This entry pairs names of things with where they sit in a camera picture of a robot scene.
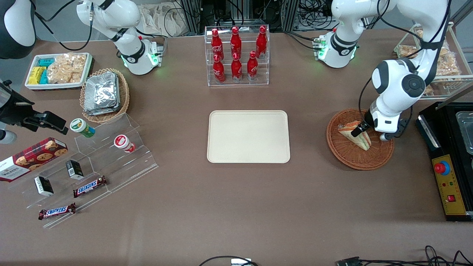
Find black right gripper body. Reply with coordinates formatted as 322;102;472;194
0;81;36;127

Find triangle sandwich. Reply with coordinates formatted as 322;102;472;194
338;120;371;151

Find white rectangular snack tray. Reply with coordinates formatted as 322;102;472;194
25;52;93;90

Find round brown wicker basket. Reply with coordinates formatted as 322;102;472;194
326;108;395;171

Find oval tan wicker basket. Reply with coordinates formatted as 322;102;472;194
80;68;130;124

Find beige plastic tray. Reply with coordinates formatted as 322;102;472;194
207;110;291;164

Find green lidded snack cup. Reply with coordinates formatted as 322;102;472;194
70;118;96;138

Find red tartan cookie box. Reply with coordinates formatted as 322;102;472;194
0;137;69;182

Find yellow snack pack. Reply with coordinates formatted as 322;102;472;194
28;66;47;85

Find small black box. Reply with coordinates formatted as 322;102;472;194
34;176;54;197
66;160;84;180

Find clear bag of crackers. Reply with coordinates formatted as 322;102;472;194
47;53;87;84

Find silver foil packets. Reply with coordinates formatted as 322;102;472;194
84;72;121;116

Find black machine with yellow panel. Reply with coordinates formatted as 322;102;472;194
416;83;473;222

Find red emergency push button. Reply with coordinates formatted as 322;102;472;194
434;161;451;176

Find red lidded snack cup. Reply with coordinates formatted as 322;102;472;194
113;134;136;153

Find brown Snickers bar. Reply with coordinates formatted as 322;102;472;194
73;176;108;198
38;202;76;221

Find clear acrylic stepped stand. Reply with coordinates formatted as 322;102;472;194
7;148;111;229
74;113;159;193

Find steel container in machine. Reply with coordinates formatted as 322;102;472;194
456;111;473;156

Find red cola bottle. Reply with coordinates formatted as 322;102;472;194
213;55;226;83
231;53;243;82
230;27;242;59
256;26;268;59
211;29;224;61
247;51;258;81

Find clear acrylic bottle rack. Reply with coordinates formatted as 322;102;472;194
204;25;270;87

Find grey metal pole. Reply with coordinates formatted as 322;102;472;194
449;0;473;27

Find beige cloth bag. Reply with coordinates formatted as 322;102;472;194
139;3;187;37

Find silver machine handle bar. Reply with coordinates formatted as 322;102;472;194
418;115;431;139

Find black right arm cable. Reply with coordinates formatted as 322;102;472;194
34;0;93;51

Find white wire rack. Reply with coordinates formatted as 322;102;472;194
394;22;473;100

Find black left base cable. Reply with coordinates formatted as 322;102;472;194
285;31;319;51

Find black background cable bundle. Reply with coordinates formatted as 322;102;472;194
299;0;339;31

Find aluminium frame profile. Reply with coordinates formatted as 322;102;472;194
180;0;202;36
282;0;300;32

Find black tangled cables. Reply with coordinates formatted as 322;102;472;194
360;245;473;266

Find black looped cable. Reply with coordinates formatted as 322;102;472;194
198;256;259;266

